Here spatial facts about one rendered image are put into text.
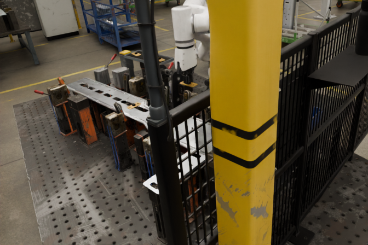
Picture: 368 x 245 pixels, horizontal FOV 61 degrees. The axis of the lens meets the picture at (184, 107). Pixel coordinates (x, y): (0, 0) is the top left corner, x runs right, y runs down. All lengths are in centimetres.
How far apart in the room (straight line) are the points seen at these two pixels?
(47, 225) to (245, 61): 138
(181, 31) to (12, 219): 218
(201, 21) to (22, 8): 818
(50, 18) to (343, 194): 777
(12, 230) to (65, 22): 645
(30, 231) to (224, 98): 239
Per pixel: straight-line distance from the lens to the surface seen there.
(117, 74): 212
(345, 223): 158
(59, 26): 862
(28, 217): 293
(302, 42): 94
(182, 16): 130
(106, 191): 176
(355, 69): 109
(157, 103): 52
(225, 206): 73
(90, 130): 211
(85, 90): 223
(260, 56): 53
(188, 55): 136
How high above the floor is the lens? 181
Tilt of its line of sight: 27 degrees down
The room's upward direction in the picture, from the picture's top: 6 degrees counter-clockwise
